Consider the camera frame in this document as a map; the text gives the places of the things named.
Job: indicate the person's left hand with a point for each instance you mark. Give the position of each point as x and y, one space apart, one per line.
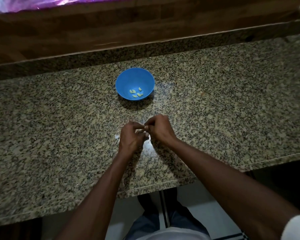
130 139

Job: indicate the person's right hand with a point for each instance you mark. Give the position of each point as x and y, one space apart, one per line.
161 129

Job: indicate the person's left thumb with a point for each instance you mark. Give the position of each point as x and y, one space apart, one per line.
143 136

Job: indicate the person's right thumb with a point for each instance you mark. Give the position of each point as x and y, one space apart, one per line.
148 128

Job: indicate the pale garlic clove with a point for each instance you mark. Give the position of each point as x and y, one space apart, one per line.
141 130

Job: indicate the person's right forearm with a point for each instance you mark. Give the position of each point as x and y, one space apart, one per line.
222 184

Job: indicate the person's left forearm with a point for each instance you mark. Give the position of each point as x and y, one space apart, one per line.
100 197

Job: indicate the white garlic skin scrap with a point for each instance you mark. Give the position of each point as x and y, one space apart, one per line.
117 139

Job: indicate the heap of peeled garlic cloves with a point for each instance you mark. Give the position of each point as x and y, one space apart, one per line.
138 93

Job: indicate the blue plastic bowl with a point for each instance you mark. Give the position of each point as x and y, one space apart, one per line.
130 79

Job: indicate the blue jeans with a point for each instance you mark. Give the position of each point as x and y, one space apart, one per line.
150 222

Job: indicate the white shirt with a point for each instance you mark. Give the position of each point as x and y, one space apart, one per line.
170 234

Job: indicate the brown wooden ledge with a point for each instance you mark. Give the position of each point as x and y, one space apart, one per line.
145 24

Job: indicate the purple plastic sheet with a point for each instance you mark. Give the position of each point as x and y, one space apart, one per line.
52 3

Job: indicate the white shirt sleeve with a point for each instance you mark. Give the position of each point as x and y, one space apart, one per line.
298 228

